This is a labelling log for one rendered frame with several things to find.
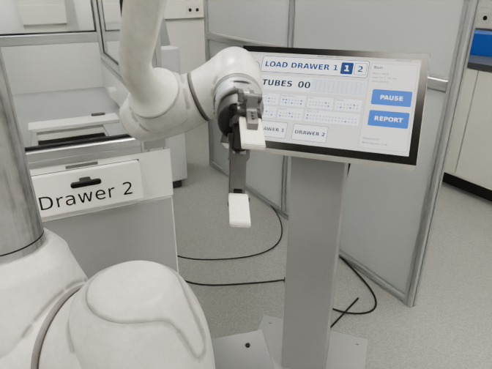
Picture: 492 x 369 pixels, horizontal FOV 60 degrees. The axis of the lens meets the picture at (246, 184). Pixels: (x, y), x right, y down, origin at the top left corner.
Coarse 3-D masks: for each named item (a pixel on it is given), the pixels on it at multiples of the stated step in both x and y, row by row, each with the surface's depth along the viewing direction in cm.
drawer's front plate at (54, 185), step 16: (32, 176) 106; (48, 176) 107; (64, 176) 108; (80, 176) 110; (96, 176) 112; (112, 176) 114; (128, 176) 116; (48, 192) 108; (64, 192) 110; (80, 192) 111; (112, 192) 115; (128, 192) 117; (64, 208) 111; (80, 208) 113
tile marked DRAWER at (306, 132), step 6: (294, 126) 115; (300, 126) 115; (306, 126) 114; (312, 126) 114; (318, 126) 113; (324, 126) 113; (294, 132) 115; (300, 132) 114; (306, 132) 114; (312, 132) 113; (318, 132) 113; (324, 132) 112; (294, 138) 114; (300, 138) 114; (306, 138) 113; (312, 138) 113; (318, 138) 112; (324, 138) 112
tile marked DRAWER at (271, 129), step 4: (264, 120) 118; (264, 124) 117; (268, 124) 117; (272, 124) 117; (276, 124) 116; (280, 124) 116; (284, 124) 116; (264, 128) 117; (268, 128) 117; (272, 128) 116; (276, 128) 116; (280, 128) 116; (284, 128) 116; (264, 132) 117; (268, 132) 116; (272, 132) 116; (276, 132) 116; (280, 132) 116; (284, 132) 115; (264, 136) 116; (268, 136) 116; (272, 136) 116; (276, 136) 116; (280, 136) 115; (284, 136) 115
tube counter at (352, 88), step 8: (304, 80) 118; (312, 80) 118; (320, 80) 117; (328, 80) 116; (336, 80) 116; (344, 80) 115; (304, 88) 117; (312, 88) 117; (320, 88) 116; (328, 88) 116; (336, 88) 115; (344, 88) 114; (352, 88) 114; (360, 88) 113; (360, 96) 113
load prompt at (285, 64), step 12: (264, 60) 123; (276, 60) 122; (288, 60) 121; (300, 60) 120; (312, 60) 119; (324, 60) 118; (336, 60) 117; (348, 60) 116; (288, 72) 120; (300, 72) 119; (312, 72) 118; (324, 72) 117; (336, 72) 116; (348, 72) 115; (360, 72) 114
